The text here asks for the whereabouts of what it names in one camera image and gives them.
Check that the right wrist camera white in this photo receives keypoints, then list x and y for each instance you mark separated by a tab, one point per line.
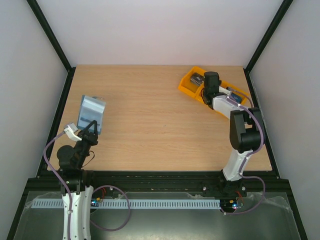
224	91

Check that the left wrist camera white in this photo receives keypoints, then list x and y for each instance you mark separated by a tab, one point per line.
70	129

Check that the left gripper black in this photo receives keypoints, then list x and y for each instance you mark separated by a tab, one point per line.
91	137

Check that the blue leather card holder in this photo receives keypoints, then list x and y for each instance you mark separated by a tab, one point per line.
91	109

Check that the black card stack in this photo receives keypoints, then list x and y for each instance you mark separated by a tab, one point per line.
196	79

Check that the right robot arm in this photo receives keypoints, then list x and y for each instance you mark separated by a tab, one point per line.
246	128

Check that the light blue cable duct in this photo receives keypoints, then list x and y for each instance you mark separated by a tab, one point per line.
136	204

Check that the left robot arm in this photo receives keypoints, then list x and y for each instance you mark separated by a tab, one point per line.
77	189

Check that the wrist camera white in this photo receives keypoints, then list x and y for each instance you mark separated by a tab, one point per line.
70	129
224	91

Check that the black aluminium frame rail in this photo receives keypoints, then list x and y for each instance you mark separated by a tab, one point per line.
205	183

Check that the blue card stack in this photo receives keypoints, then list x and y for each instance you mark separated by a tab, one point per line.
236	95

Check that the yellow three-compartment bin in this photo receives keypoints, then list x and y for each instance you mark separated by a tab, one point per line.
190	85

